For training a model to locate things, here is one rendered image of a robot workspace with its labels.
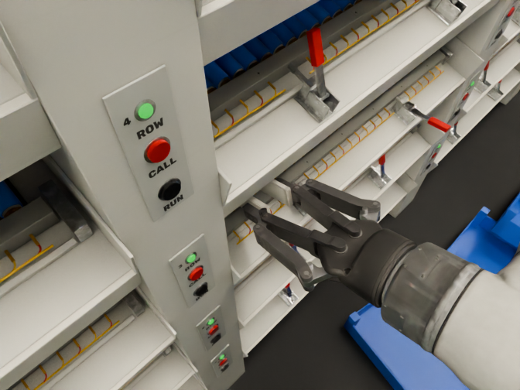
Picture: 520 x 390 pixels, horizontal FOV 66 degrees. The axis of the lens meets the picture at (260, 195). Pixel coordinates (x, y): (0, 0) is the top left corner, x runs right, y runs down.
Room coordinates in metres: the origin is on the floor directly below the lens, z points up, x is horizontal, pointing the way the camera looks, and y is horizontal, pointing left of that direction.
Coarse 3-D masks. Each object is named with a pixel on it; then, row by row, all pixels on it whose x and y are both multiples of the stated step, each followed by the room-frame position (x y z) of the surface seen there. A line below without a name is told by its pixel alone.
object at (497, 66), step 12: (516, 36) 1.04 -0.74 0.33; (504, 48) 0.97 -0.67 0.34; (516, 48) 0.99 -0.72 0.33; (492, 60) 0.92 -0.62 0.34; (504, 60) 0.94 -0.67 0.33; (516, 60) 0.94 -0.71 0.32; (492, 72) 0.89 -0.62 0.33; (504, 72) 0.89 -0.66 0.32; (480, 84) 0.82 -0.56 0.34; (492, 84) 0.84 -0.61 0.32; (480, 96) 0.80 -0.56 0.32; (468, 108) 0.75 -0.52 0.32
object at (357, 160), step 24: (456, 48) 0.66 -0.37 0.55; (456, 72) 0.64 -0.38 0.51; (408, 96) 0.57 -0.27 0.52; (432, 96) 0.58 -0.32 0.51; (360, 144) 0.45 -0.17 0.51; (384, 144) 0.46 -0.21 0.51; (288, 168) 0.39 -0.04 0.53; (336, 168) 0.40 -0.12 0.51; (360, 168) 0.41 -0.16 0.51; (288, 216) 0.31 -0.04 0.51; (240, 240) 0.27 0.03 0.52; (240, 264) 0.24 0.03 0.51
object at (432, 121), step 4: (412, 108) 0.51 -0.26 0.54; (412, 112) 0.51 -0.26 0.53; (416, 112) 0.51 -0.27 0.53; (420, 112) 0.51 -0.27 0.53; (420, 116) 0.50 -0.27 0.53; (424, 116) 0.50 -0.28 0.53; (428, 116) 0.50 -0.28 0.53; (428, 120) 0.49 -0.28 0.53; (432, 120) 0.49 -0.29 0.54; (436, 120) 0.49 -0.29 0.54; (432, 124) 0.48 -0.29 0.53; (436, 124) 0.48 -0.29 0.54; (440, 124) 0.48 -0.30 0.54; (444, 124) 0.48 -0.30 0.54; (440, 128) 0.47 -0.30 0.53; (444, 128) 0.47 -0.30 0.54; (448, 128) 0.47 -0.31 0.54
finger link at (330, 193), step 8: (312, 184) 0.30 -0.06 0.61; (320, 184) 0.30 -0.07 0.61; (320, 192) 0.29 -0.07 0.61; (328, 192) 0.28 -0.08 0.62; (336, 192) 0.28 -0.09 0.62; (344, 192) 0.28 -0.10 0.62; (320, 200) 0.28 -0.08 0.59; (328, 200) 0.28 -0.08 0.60; (336, 200) 0.27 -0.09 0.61; (344, 200) 0.27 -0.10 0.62; (352, 200) 0.26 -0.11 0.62; (360, 200) 0.26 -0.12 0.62; (368, 200) 0.26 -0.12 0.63; (376, 200) 0.26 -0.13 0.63; (336, 208) 0.27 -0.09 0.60; (344, 208) 0.26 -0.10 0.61; (352, 208) 0.26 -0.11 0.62; (360, 208) 0.25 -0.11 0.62; (368, 208) 0.25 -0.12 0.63; (376, 208) 0.25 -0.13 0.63; (352, 216) 0.26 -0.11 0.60
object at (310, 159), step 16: (432, 64) 0.62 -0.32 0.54; (400, 80) 0.57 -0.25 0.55; (416, 80) 0.59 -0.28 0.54; (432, 80) 0.60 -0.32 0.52; (384, 96) 0.53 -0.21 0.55; (368, 112) 0.49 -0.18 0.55; (352, 128) 0.46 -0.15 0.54; (320, 144) 0.42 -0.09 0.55; (336, 144) 0.43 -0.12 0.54; (304, 160) 0.39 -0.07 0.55; (336, 160) 0.41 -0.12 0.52; (288, 176) 0.36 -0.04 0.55; (240, 208) 0.30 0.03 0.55; (240, 224) 0.29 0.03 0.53
